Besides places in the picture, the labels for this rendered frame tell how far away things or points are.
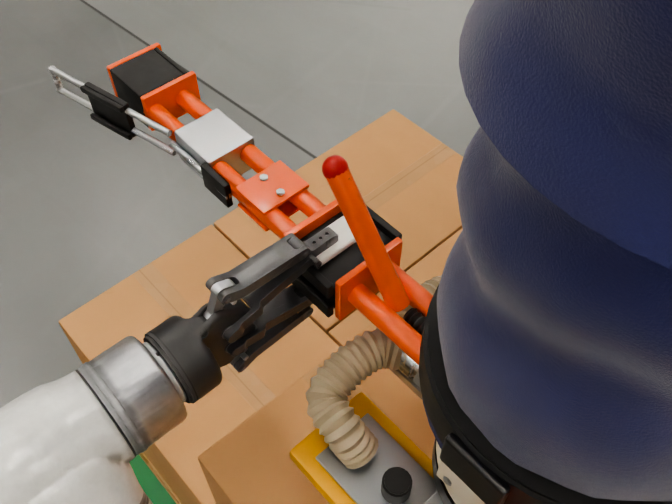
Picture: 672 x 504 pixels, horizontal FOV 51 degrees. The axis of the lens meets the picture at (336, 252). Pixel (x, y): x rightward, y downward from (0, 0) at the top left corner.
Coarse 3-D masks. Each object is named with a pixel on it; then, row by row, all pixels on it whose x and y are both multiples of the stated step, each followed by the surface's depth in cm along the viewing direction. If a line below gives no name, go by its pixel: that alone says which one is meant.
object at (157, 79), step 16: (144, 48) 87; (160, 48) 88; (112, 64) 85; (128, 64) 85; (144, 64) 85; (160, 64) 85; (176, 64) 85; (112, 80) 86; (128, 80) 83; (144, 80) 83; (160, 80) 83; (176, 80) 83; (192, 80) 84; (128, 96) 84; (144, 96) 81; (160, 96) 82; (176, 96) 84; (144, 112) 83; (176, 112) 85
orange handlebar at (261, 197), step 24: (192, 96) 83; (168, 120) 81; (216, 168) 76; (264, 168) 76; (288, 168) 75; (240, 192) 73; (264, 192) 73; (288, 192) 73; (264, 216) 72; (288, 216) 75; (360, 288) 66; (408, 288) 66; (384, 312) 64; (408, 336) 63
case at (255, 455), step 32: (384, 384) 93; (256, 416) 90; (288, 416) 90; (416, 416) 90; (224, 448) 88; (256, 448) 88; (288, 448) 88; (224, 480) 85; (256, 480) 85; (288, 480) 85
